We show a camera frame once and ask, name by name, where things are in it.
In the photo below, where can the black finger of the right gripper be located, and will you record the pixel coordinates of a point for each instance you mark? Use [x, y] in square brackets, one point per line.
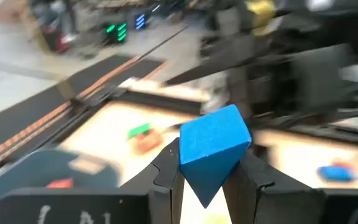
[228, 67]

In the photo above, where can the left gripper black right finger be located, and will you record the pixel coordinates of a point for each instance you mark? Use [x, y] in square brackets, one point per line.
[250, 186]

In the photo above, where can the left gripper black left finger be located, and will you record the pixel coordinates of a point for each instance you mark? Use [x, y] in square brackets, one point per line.
[166, 186]

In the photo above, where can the red wooden block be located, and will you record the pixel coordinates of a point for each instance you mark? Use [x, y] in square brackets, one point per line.
[150, 143]
[60, 183]

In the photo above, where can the blue wooden cube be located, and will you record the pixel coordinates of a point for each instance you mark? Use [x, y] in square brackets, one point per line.
[210, 146]

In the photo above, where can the flat green wooden block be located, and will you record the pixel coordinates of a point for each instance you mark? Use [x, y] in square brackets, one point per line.
[139, 130]

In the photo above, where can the blue rectangular wooden block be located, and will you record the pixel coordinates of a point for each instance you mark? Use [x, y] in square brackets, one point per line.
[336, 173]

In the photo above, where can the device with blue lights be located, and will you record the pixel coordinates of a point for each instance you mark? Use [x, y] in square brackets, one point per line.
[140, 21]

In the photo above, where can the device with green lights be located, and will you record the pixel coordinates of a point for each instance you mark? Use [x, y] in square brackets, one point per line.
[117, 31]

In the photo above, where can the teal plastic bin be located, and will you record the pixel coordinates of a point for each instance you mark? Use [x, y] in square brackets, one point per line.
[17, 168]

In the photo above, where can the black hazard-striped floor mat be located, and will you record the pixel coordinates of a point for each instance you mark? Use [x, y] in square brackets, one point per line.
[26, 115]

